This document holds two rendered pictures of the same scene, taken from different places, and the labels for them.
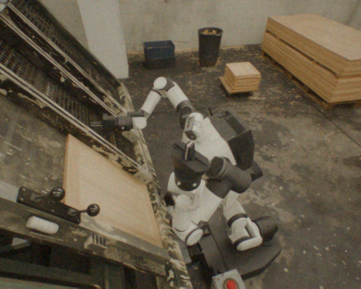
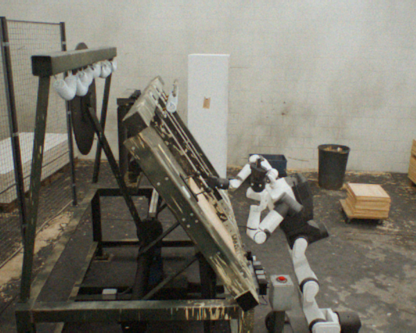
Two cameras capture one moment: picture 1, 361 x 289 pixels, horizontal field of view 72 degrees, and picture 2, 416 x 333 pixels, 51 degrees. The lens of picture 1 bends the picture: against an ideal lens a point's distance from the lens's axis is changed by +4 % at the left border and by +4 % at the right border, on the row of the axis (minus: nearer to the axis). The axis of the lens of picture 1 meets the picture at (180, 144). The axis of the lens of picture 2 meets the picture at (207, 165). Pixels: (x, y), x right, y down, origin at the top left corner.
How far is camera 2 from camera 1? 2.00 m
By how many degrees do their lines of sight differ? 27
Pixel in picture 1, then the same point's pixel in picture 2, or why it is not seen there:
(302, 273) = not seen: outside the picture
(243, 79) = (367, 202)
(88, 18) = (194, 123)
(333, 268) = not seen: outside the picture
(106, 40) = (207, 146)
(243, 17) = (384, 137)
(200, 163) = (263, 170)
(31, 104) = (177, 152)
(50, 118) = (183, 163)
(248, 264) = not seen: outside the picture
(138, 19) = (247, 130)
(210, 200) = (273, 215)
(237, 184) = (292, 207)
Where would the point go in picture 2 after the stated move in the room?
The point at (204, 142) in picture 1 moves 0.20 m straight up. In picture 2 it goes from (276, 189) to (279, 159)
